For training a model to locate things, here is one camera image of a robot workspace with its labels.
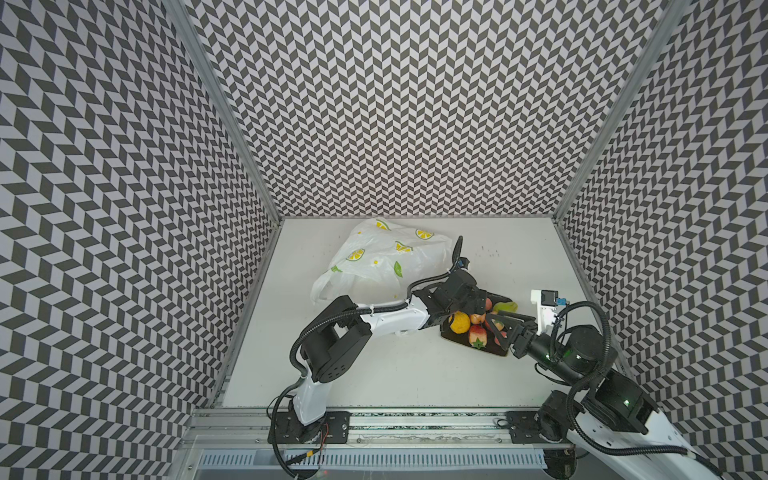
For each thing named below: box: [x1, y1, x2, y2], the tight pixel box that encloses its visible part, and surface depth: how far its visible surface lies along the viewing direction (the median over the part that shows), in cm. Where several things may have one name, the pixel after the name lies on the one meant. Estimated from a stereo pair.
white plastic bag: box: [311, 218, 453, 304], surface depth 92 cm
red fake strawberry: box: [468, 324, 488, 350], surface depth 86 cm
